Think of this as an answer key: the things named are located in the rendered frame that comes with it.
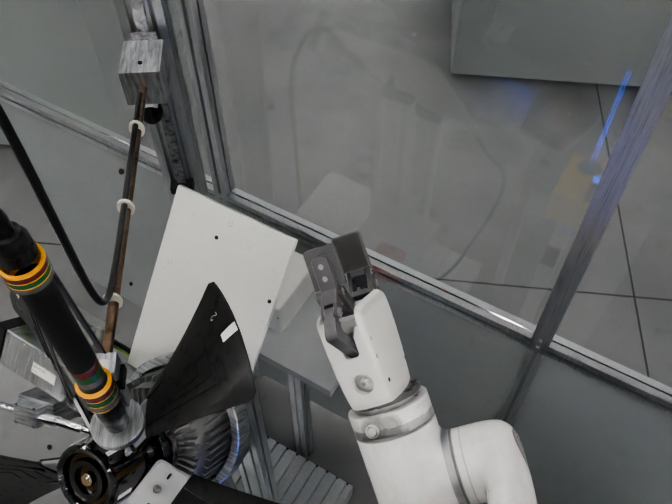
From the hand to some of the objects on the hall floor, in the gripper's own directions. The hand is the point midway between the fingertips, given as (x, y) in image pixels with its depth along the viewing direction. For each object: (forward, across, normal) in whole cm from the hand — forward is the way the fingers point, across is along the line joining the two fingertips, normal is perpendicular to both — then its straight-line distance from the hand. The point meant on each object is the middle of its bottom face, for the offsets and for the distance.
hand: (336, 252), depth 70 cm
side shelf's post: (-72, -144, +88) cm, 183 cm away
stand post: (-80, -128, +99) cm, 181 cm away
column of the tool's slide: (-51, -150, +109) cm, 192 cm away
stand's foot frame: (-86, -118, +106) cm, 180 cm away
